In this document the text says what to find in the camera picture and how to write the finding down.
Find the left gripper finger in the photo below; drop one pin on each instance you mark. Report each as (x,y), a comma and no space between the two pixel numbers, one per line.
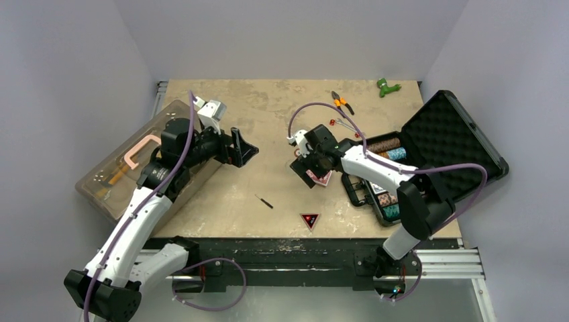
(241,156)
(238,141)

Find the silver wrench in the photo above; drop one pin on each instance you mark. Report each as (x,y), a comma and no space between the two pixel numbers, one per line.
(357,134)

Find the red triangular dealer button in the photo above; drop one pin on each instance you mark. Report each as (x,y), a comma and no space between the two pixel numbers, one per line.
(310,219)

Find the green plastic toy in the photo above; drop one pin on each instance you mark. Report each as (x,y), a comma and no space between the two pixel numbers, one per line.
(385,88)

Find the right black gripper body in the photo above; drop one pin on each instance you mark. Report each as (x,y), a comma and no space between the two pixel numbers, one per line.
(306,167)

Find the red playing card deck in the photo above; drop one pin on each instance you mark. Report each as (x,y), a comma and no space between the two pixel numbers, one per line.
(321,181)

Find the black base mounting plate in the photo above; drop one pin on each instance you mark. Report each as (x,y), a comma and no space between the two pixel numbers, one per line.
(356,263)

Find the aluminium frame rail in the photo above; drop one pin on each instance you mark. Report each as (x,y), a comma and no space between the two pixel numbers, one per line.
(449,264)

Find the translucent brown tool box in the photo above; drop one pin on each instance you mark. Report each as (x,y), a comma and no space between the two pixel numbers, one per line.
(110,185)

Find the small black screwdriver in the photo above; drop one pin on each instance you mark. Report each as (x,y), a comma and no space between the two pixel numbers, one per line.
(264,201)

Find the teal poker chip row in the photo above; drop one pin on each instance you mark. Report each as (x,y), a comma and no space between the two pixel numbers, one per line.
(394,154)

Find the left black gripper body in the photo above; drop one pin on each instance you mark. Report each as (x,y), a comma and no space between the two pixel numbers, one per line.
(219,147)

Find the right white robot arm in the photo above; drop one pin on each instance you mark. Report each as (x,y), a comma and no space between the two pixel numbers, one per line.
(424,201)

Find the orange black pliers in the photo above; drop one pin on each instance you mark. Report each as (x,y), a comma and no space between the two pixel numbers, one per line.
(340,101)

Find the black foam-lined poker case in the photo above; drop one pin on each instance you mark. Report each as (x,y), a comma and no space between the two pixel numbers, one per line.
(441,133)

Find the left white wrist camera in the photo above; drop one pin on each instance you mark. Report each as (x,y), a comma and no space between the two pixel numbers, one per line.
(210,113)

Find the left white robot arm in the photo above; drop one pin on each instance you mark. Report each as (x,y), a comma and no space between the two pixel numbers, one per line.
(111,286)

